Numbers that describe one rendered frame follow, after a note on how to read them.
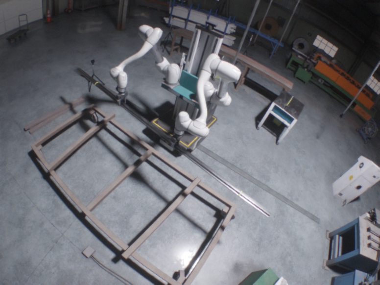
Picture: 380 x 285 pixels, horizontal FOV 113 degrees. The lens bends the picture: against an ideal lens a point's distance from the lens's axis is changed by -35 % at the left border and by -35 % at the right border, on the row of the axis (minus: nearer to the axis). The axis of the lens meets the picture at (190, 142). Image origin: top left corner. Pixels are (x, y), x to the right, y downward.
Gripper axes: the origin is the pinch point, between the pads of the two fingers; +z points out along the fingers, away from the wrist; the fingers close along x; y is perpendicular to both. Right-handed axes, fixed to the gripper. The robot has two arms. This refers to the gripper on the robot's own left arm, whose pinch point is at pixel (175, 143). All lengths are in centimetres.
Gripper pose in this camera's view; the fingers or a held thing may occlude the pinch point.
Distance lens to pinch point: 182.2
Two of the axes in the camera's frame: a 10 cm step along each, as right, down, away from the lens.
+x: 5.8, -5.1, 6.3
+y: 7.8, 5.7, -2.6
